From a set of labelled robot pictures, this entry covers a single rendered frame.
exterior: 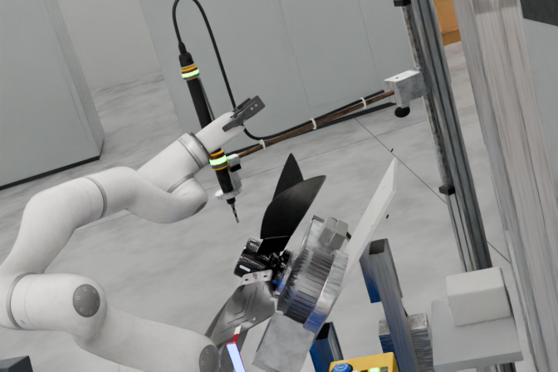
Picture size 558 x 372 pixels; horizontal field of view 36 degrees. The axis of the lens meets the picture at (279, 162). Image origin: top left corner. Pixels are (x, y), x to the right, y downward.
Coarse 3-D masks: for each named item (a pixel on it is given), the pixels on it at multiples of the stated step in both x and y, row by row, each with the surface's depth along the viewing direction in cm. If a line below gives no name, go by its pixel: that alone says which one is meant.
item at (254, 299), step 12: (240, 288) 237; (252, 288) 235; (264, 288) 233; (240, 300) 232; (252, 300) 229; (264, 300) 227; (228, 312) 230; (240, 312) 226; (252, 312) 224; (264, 312) 220; (216, 324) 230; (228, 324) 225; (240, 324) 222; (252, 324) 218; (216, 336) 225; (228, 336) 220
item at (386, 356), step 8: (392, 352) 207; (344, 360) 209; (352, 360) 208; (360, 360) 207; (368, 360) 206; (376, 360) 205; (384, 360) 204; (392, 360) 203; (352, 368) 205; (360, 368) 204; (368, 368) 203; (392, 368) 200
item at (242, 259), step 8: (248, 240) 248; (256, 240) 249; (248, 248) 245; (256, 248) 246; (240, 256) 255; (248, 256) 244; (256, 256) 245; (264, 256) 245; (272, 256) 248; (280, 256) 249; (288, 256) 246; (240, 264) 244; (248, 264) 244; (256, 264) 244; (264, 264) 244; (272, 264) 246; (280, 264) 244; (232, 272) 249; (240, 272) 246; (248, 272) 245; (280, 272) 243; (272, 280) 243
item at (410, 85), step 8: (408, 72) 253; (416, 72) 250; (384, 80) 253; (392, 80) 250; (400, 80) 247; (408, 80) 248; (416, 80) 250; (424, 80) 252; (392, 88) 250; (400, 88) 248; (408, 88) 249; (416, 88) 250; (424, 88) 251; (392, 96) 252; (400, 96) 248; (408, 96) 249; (416, 96) 250
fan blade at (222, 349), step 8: (224, 304) 255; (216, 320) 256; (208, 328) 259; (208, 336) 257; (240, 336) 247; (224, 344) 250; (240, 344) 246; (224, 352) 249; (224, 360) 248; (224, 368) 247; (232, 368) 244
